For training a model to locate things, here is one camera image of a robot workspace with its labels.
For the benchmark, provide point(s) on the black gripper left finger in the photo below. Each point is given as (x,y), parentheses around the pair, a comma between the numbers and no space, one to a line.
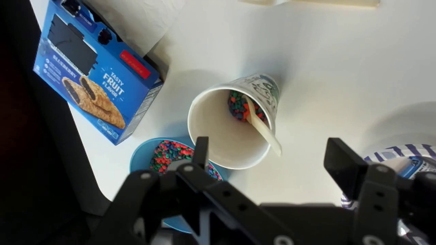
(200,154)

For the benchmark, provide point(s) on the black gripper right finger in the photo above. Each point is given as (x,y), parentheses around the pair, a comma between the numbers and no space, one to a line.
(344,167)

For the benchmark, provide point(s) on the white paper cup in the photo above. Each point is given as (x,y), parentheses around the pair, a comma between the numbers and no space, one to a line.
(219,113)

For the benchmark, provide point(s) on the blue bowl of candies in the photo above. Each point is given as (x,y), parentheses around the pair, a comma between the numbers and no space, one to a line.
(158,154)

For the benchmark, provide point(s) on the blue snack box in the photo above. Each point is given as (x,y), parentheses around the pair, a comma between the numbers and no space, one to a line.
(94,71)

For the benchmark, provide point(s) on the white paper napkin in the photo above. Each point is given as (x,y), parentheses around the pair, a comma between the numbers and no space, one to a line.
(140,24)

